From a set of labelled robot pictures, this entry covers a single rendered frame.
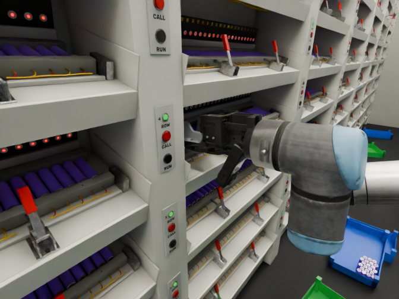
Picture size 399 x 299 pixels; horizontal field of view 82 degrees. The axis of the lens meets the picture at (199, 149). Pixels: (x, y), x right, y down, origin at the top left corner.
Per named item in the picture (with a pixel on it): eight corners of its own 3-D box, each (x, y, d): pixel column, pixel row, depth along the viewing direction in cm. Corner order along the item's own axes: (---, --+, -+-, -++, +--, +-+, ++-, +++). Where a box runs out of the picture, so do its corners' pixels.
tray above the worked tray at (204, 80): (295, 82, 85) (312, 43, 78) (179, 108, 43) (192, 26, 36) (249, 66, 95) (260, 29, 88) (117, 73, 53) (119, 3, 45)
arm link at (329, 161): (355, 206, 31) (369, 136, 28) (269, 183, 39) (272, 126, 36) (365, 181, 38) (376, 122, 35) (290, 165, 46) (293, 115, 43)
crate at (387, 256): (393, 242, 134) (398, 231, 131) (391, 264, 120) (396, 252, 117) (336, 219, 152) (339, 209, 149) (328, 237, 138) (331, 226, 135)
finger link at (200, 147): (192, 136, 54) (224, 140, 50) (192, 143, 55) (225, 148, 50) (180, 141, 50) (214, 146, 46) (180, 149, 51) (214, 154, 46)
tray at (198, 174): (287, 133, 93) (297, 112, 88) (181, 199, 50) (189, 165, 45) (246, 113, 103) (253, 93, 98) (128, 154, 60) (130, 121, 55)
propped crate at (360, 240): (375, 289, 107) (379, 280, 102) (327, 265, 119) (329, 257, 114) (386, 239, 124) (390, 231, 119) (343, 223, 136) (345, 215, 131)
